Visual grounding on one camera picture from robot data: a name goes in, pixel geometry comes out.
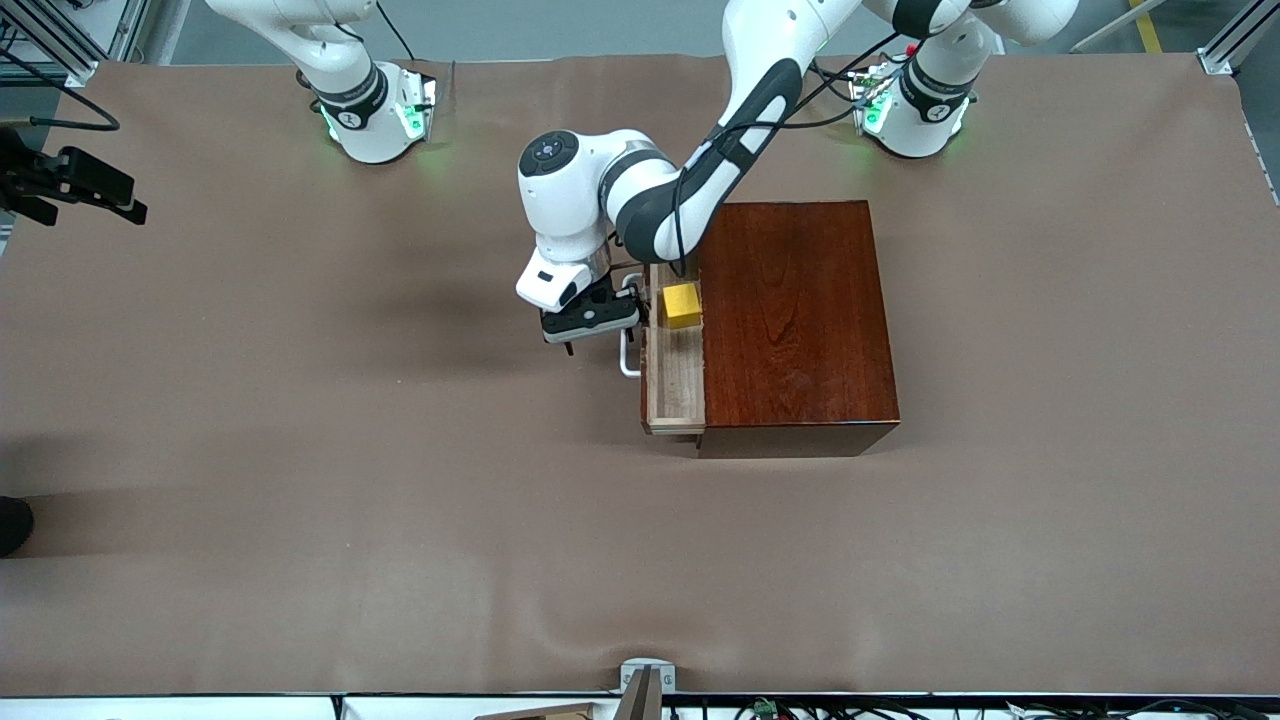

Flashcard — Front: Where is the yellow block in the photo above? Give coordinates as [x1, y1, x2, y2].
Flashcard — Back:
[661, 282, 703, 330]

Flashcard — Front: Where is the light wood drawer white handle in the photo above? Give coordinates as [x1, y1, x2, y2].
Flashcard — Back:
[617, 262, 708, 436]

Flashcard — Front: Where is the dark brown wooden cabinet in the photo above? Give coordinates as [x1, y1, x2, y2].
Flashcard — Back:
[697, 200, 901, 460]

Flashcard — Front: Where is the brown table cover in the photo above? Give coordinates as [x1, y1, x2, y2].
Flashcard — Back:
[0, 52, 1280, 698]

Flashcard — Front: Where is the black round object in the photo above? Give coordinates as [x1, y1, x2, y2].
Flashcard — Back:
[0, 496, 35, 559]

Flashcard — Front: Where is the wooden board piece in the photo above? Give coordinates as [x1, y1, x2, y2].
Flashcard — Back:
[474, 703, 601, 720]

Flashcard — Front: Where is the grey diagonal metal bar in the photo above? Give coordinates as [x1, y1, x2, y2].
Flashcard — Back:
[1072, 0, 1171, 54]

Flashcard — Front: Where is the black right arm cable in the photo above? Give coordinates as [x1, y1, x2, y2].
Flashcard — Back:
[0, 45, 121, 132]

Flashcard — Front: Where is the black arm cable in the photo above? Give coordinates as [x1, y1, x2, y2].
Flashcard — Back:
[0, 45, 121, 132]
[672, 30, 906, 277]

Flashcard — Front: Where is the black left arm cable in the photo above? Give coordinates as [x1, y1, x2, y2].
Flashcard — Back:
[672, 30, 906, 277]

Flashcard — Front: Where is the aluminium frame profile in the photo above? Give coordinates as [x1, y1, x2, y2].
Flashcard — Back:
[0, 0, 106, 86]
[1198, 0, 1280, 77]
[105, 0, 191, 64]

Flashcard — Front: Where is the black base cable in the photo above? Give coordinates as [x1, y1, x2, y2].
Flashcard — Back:
[800, 55, 881, 131]
[374, 0, 417, 61]

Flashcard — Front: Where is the grey metal bracket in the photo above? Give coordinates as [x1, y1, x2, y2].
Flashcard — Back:
[615, 657, 677, 720]

